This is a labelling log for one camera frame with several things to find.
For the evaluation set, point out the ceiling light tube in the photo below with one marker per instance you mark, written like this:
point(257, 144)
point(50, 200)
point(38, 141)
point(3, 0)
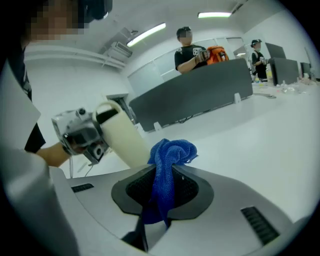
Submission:
point(146, 35)
point(214, 15)

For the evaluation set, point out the white ceiling pipes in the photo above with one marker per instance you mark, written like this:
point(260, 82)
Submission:
point(75, 56)

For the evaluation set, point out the blue cloth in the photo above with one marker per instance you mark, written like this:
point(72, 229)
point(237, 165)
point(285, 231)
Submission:
point(170, 150)

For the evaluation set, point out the person's head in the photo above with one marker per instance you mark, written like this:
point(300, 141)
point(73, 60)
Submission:
point(55, 20)

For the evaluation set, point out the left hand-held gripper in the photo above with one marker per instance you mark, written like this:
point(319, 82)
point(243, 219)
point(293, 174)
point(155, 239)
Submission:
point(80, 130)

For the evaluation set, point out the cream round ball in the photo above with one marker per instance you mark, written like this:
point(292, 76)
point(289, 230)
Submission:
point(125, 142)

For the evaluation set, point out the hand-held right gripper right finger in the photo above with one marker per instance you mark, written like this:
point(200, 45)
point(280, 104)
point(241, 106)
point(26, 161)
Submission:
point(225, 212)

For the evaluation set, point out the white air conditioner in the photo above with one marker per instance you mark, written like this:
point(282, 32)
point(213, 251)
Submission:
point(120, 50)

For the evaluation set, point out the person's left forearm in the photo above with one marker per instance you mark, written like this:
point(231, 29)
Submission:
point(52, 156)

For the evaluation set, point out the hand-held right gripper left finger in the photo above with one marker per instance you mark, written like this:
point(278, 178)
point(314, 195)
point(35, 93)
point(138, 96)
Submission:
point(100, 200)

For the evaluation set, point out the black printed t-shirt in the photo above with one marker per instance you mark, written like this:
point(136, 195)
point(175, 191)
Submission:
point(21, 75)

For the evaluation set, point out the black head-mounted camera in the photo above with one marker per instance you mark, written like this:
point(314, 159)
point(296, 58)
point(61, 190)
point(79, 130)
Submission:
point(98, 8)

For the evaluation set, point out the white divider bracket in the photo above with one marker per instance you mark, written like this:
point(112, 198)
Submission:
point(158, 126)
point(237, 98)

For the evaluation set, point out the person's left hand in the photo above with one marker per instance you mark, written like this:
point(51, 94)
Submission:
point(76, 149)

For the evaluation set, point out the orange backpack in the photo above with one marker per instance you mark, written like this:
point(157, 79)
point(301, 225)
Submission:
point(217, 55)

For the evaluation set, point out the black monitor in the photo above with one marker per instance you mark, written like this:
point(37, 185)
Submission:
point(275, 50)

